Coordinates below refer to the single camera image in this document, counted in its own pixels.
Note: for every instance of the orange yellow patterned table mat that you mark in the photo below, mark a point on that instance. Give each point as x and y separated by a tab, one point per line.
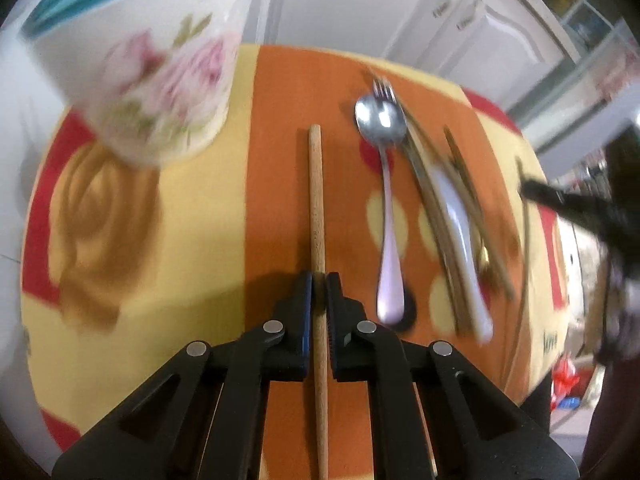
124	266

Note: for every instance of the white cabinet door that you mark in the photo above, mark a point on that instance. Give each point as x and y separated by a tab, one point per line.
361	26
500	49

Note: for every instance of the floral utensil holder teal lid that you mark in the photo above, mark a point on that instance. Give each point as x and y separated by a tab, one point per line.
151	78

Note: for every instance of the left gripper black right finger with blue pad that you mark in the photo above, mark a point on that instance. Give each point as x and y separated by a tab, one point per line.
433	414

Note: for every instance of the white cabinet door centre right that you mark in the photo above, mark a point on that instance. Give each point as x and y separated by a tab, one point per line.
361	26

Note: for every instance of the wooden chopstick long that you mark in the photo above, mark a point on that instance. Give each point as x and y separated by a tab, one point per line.
435	210

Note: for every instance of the white cabinet door far right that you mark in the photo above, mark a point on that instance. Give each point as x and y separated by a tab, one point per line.
500	49

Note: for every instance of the glass door white frame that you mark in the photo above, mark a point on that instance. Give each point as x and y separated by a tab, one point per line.
585	102

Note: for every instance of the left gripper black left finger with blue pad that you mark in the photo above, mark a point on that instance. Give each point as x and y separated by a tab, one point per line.
202	414

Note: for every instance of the red package on floor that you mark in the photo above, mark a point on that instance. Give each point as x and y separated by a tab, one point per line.
566	387

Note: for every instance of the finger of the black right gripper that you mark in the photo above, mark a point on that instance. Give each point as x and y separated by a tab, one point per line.
585	211

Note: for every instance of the steel spoon pink handle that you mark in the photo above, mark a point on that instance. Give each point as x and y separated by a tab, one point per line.
382	124

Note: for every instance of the steel fork white handle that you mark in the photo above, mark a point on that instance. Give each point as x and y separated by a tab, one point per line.
452	234

